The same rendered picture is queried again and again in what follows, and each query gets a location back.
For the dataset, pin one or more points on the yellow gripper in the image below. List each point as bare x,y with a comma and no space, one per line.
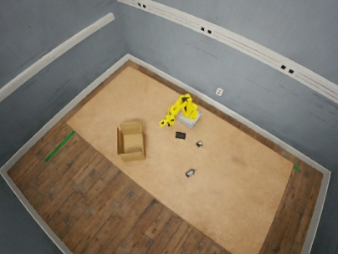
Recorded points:
164,121

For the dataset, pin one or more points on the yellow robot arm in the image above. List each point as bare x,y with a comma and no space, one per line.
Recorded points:
187,108

